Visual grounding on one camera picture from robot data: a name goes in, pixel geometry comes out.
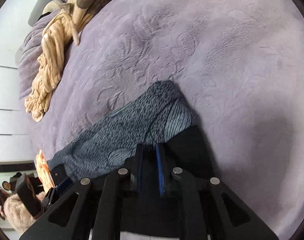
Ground black and grey pants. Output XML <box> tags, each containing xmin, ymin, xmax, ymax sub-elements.
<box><xmin>48</xmin><ymin>80</ymin><xmax>215</xmax><ymax>233</ymax></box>

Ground operator in pink fleece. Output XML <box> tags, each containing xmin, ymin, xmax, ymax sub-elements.
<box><xmin>0</xmin><ymin>188</ymin><xmax>36</xmax><ymax>235</ymax></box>

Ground white wardrobe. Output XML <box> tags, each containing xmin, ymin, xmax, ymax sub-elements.
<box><xmin>0</xmin><ymin>47</ymin><xmax>35</xmax><ymax>163</ymax></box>

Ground lavender embossed bed blanket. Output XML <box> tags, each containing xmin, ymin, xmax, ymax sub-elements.
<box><xmin>25</xmin><ymin>0</ymin><xmax>304</xmax><ymax>239</ymax></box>

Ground beige striped garment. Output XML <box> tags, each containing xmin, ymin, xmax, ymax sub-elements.
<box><xmin>24</xmin><ymin>0</ymin><xmax>95</xmax><ymax>122</ymax></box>

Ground orange peach cloth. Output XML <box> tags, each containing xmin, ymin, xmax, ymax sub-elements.
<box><xmin>36</xmin><ymin>150</ymin><xmax>55</xmax><ymax>193</ymax></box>

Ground person in dark clothes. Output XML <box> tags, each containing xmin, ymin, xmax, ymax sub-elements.
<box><xmin>2</xmin><ymin>172</ymin><xmax>44</xmax><ymax>194</ymax></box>

